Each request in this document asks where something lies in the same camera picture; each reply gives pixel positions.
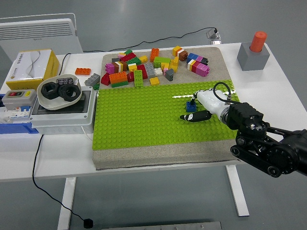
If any long lime green brick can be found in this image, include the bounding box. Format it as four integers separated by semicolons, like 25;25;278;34
133;69;144;87

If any light grey brick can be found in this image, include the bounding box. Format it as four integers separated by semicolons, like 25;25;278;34
84;73;101;86
143;62;156;79

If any white panel heater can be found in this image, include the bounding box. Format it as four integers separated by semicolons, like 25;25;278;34
0;12;84;63

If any grey-brown foam mat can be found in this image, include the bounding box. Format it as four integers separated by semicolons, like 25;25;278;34
92;46;242;170

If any tall yellow brick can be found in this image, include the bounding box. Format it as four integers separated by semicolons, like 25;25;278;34
169;56;180;72

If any large lime green brick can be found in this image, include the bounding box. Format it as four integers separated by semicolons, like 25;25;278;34
153;57;171;69

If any grey switch box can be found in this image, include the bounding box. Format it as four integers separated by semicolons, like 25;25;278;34
1;89;38;109

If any black power cable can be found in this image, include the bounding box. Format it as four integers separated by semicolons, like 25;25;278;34
59;27;219;75

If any tall orange brick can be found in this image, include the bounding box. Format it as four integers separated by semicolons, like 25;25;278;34
150;47;160;62

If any yellow orange white brown stack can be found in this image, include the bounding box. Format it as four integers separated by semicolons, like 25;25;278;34
172;46;189;61

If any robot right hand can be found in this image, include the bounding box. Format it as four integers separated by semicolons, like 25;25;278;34
179;88;232;123

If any pink brown white brick stack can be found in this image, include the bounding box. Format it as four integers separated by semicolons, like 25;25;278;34
105;60;130;74

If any large orange brick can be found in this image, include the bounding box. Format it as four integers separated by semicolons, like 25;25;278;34
109;71;129;84

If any large black nut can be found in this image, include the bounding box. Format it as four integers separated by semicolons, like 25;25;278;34
40;81;59;99
57;84;80;101

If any long red brick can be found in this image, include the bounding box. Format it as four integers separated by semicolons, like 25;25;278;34
120;53;137;62

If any white bowl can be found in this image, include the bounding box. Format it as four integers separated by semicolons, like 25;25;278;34
36;74;83;111

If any green studded baseplate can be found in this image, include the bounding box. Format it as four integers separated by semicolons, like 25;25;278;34
92;80;241;151

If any red slope brick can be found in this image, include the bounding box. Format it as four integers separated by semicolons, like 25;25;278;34
100;73;111;86

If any silver floor socket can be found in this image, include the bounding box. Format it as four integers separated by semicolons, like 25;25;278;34
206;28;223;44

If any yellow white tissue box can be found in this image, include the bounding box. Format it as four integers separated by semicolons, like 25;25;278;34
5;48;60;91

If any white table leg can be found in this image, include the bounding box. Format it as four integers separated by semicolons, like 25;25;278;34
225;165;250;218
57;177;77;230

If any flat orange brick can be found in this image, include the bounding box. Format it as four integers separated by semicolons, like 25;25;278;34
74;68;92;76

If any blue yellow pink black stack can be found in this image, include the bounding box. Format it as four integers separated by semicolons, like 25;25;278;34
186;52;209;66

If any black cord with plug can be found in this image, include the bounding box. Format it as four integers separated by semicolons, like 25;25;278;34
32;134;94;229

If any dark grey slope brick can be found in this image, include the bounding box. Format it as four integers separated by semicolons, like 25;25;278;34
164;68;175;81

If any orange cylinder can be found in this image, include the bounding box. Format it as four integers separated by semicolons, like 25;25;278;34
250;31;268;53

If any white blue circuit breaker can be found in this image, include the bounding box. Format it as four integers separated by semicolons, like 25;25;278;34
0;105;32;124

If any white yellow red pink stack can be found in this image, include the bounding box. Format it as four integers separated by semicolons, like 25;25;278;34
187;59;211;77

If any flat green brick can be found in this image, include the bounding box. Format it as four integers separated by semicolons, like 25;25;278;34
111;80;130;88

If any white grey junction box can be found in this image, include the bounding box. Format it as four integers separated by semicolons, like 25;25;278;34
29;86;98;134

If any grey block holder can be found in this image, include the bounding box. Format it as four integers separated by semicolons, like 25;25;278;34
236;42;271;71

